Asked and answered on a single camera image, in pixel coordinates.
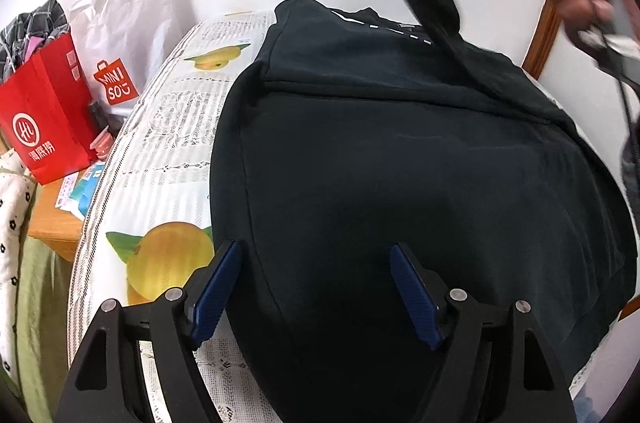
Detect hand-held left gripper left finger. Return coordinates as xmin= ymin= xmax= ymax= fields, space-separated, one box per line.
xmin=54 ymin=239 xmax=244 ymax=423

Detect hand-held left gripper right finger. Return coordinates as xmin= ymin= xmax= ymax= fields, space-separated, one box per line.
xmin=390 ymin=243 xmax=578 ymax=423

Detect black sweatshirt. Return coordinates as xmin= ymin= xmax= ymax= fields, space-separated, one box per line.
xmin=209 ymin=0 xmax=639 ymax=423

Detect fruit print lace tablecloth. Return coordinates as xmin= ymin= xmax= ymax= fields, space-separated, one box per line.
xmin=67 ymin=10 xmax=631 ymax=423

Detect printed paper packets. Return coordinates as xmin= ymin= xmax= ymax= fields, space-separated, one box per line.
xmin=56 ymin=164 xmax=106 ymax=220

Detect green bed sheet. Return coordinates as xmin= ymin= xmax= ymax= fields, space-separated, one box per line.
xmin=11 ymin=233 xmax=87 ymax=423

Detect wooden side table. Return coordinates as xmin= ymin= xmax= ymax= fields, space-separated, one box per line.
xmin=27 ymin=158 xmax=103 ymax=262

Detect white floral quilt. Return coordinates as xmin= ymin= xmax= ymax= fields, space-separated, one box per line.
xmin=0 ymin=147 xmax=39 ymax=371

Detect dark small bottle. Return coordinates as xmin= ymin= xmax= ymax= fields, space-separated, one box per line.
xmin=88 ymin=100 xmax=109 ymax=130

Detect white paper bag red label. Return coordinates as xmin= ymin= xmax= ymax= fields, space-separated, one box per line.
xmin=67 ymin=0 xmax=172 ymax=110

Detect dark checkered cloth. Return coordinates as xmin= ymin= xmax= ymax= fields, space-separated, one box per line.
xmin=0 ymin=0 xmax=69 ymax=80

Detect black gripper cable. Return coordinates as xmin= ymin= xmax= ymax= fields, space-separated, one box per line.
xmin=612 ymin=63 xmax=635 ymax=129

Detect wooden door frame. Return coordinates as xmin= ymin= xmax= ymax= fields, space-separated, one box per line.
xmin=521 ymin=0 xmax=562 ymax=80

